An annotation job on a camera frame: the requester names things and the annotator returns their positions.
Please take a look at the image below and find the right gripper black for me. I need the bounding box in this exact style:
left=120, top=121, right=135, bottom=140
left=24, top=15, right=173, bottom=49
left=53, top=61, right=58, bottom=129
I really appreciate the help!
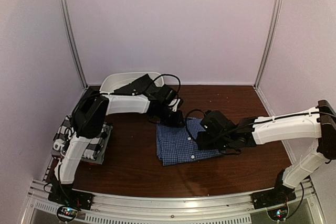
left=196, top=132, right=232, bottom=151

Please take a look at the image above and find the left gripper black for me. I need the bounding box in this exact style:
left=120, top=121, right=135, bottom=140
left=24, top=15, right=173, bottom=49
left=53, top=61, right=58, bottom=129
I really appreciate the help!
left=154, top=105, right=185, bottom=127

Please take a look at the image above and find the blue checked long sleeve shirt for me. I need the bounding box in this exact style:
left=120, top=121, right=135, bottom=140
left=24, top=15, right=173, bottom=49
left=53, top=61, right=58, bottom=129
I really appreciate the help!
left=156, top=118, right=224, bottom=166

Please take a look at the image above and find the black white plaid shirt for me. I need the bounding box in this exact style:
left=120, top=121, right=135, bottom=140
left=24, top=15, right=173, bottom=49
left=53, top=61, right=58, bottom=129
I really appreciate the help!
left=52, top=115, right=114, bottom=161

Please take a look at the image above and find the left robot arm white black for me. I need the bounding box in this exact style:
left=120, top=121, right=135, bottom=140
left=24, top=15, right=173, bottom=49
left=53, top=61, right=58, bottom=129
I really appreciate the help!
left=50, top=83, right=183, bottom=205

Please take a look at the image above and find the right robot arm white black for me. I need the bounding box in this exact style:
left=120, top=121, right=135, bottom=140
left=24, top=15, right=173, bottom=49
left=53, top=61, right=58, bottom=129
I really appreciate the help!
left=195, top=100, right=335, bottom=204

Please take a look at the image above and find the black patterned shirt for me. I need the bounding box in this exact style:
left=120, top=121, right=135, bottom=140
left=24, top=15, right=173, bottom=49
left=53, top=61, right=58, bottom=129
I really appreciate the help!
left=113, top=73, right=161, bottom=96

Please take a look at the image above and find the white plastic tub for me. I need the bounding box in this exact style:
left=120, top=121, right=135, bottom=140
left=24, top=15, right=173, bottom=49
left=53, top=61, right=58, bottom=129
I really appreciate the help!
left=100, top=72, right=160, bottom=93

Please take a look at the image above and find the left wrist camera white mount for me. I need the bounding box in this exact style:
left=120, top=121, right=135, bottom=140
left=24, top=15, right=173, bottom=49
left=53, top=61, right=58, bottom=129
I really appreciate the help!
left=169, top=98, right=183, bottom=112

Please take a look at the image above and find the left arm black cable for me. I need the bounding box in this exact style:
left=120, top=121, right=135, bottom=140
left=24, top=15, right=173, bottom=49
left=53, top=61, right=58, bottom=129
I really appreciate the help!
left=152, top=73, right=182, bottom=99

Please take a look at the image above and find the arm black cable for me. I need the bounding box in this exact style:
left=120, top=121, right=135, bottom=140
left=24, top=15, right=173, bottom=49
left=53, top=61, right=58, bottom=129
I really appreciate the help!
left=152, top=73, right=182, bottom=99
left=185, top=108, right=242, bottom=155

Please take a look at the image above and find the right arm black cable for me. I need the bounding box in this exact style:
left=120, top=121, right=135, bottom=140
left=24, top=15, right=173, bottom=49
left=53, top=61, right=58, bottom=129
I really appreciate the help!
left=185, top=108, right=242, bottom=155

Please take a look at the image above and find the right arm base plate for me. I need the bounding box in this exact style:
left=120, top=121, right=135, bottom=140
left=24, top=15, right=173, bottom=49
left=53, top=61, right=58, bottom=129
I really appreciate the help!
left=251, top=188, right=296, bottom=209

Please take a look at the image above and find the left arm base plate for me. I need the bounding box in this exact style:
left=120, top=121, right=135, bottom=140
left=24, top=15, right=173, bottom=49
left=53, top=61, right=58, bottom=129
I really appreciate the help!
left=48, top=188, right=93, bottom=210

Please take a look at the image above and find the left aluminium frame post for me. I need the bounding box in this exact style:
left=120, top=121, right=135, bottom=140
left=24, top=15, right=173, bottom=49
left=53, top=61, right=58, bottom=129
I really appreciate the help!
left=59, top=0, right=88, bottom=89

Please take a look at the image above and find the aluminium frame post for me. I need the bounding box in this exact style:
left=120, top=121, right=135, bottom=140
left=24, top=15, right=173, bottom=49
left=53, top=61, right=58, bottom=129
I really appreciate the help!
left=254, top=0, right=283, bottom=90
left=59, top=0, right=88, bottom=89

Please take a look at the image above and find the right aluminium frame post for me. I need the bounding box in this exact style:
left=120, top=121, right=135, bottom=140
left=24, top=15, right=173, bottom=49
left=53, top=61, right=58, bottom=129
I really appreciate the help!
left=254, top=0, right=283, bottom=90

